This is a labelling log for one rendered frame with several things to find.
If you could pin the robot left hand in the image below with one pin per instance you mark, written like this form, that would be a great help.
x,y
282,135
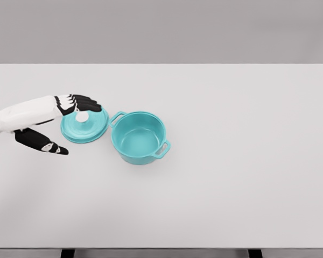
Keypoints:
x,y
32,111

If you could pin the teal pot lid white knob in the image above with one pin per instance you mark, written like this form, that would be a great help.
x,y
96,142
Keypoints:
x,y
91,126

